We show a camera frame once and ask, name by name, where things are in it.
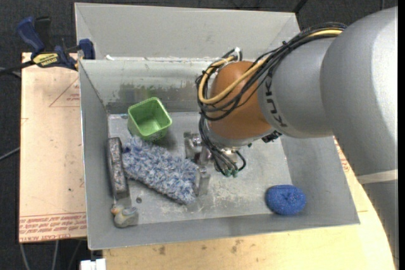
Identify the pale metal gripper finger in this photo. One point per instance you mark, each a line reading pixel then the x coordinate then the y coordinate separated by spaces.
pixel 193 145
pixel 203 181

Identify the blue and white fuzzy cloth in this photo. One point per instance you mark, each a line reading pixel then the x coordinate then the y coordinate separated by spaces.
pixel 158 169

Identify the green square plastic cup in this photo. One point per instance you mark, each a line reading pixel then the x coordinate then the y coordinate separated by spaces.
pixel 148 118

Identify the blue round scrub sponge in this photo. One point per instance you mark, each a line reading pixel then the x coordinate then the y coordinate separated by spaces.
pixel 285 200

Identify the grey speckled flat block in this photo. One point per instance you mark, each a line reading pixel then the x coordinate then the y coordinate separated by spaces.
pixel 116 167

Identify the grey toy duck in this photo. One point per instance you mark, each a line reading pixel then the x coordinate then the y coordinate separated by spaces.
pixel 125 216

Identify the grey metal bin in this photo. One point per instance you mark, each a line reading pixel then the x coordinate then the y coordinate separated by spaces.
pixel 177 31

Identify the brown cardboard board, red print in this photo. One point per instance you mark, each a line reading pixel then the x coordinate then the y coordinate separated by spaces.
pixel 50 142

